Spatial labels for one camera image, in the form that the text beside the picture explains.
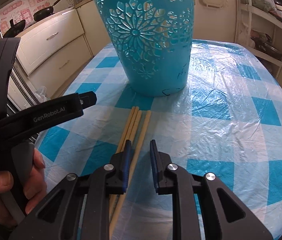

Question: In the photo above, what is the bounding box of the wooden chopstick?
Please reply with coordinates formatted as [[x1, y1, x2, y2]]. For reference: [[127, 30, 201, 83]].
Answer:
[[116, 106, 135, 153], [109, 111, 151, 238], [121, 106, 139, 150], [109, 110, 142, 219]]

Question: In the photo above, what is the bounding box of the person left hand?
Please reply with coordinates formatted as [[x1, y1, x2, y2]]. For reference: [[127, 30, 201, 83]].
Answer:
[[0, 148, 47, 227]]

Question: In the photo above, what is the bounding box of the white plastic bag on floor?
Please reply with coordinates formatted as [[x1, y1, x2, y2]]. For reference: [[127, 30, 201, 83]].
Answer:
[[34, 86, 49, 103]]

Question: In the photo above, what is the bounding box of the black wok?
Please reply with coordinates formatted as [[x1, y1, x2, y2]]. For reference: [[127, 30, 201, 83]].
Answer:
[[3, 19, 26, 38]]

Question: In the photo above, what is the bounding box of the black frying pan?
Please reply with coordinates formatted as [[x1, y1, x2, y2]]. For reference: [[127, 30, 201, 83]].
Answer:
[[33, 0, 61, 22]]

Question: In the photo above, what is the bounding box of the teal perforated plastic basket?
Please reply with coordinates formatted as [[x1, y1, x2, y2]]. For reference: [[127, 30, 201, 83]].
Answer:
[[94, 0, 194, 97]]

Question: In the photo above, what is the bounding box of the dark pot on cart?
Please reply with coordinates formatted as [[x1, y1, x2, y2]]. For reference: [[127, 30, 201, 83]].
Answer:
[[251, 37, 282, 61]]

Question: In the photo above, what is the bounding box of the white rolling storage cart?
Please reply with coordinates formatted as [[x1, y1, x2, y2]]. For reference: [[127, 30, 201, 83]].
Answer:
[[235, 0, 282, 77]]

